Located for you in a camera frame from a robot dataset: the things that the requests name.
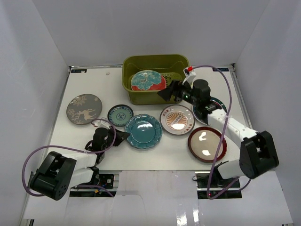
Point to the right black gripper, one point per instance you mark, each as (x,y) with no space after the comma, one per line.
(166,93)

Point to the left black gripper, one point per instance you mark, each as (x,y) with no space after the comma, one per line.
(114,138)

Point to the red and teal floral plate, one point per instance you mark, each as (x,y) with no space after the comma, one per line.
(148,80)

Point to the teal scalloped plate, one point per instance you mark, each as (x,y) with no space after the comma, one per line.
(145,131)

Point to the grey deer snowflake plate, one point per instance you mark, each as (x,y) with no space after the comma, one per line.
(83,109)

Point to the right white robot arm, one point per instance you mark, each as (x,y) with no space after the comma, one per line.
(257,149)

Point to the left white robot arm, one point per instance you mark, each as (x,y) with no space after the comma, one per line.
(59,171)

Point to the olive green plastic bin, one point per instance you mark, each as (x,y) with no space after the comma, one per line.
(170,66)

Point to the small blue patterned plate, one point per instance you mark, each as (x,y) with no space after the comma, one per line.
(119,115)

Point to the white orange sunburst plate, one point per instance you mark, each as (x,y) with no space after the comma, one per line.
(177,120)

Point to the white plate green rim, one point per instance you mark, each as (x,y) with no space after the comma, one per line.
(201,115)

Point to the right table corner label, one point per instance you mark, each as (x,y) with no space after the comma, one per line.
(223,69)

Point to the table corner label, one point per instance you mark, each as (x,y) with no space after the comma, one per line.
(78,70)
(223,69)

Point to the beige plate dark red rim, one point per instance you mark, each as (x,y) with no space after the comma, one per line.
(203,142)

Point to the left table corner label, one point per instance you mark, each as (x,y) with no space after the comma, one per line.
(78,70)

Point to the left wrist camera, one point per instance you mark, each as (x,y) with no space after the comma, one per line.
(101,124)

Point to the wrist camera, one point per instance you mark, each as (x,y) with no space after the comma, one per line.
(189,75)
(101,124)

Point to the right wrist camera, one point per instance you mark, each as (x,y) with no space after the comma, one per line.
(189,75)

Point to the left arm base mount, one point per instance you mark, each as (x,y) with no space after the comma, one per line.
(104,185)

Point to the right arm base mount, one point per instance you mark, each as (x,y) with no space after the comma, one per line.
(201,179)

